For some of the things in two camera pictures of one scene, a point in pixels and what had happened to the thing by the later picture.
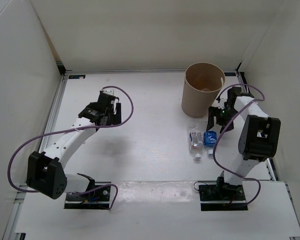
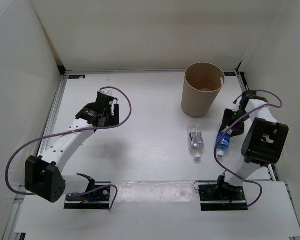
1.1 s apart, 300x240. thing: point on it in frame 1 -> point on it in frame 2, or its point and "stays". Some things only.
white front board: [159, 209] stays
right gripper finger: [212, 112] -> [226, 119]
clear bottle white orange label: [196, 139] stays
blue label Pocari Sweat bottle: [210, 140] -> [224, 144]
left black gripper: [115, 119] stays
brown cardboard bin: [203, 82] stays
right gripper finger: [231, 127] -> [238, 129]
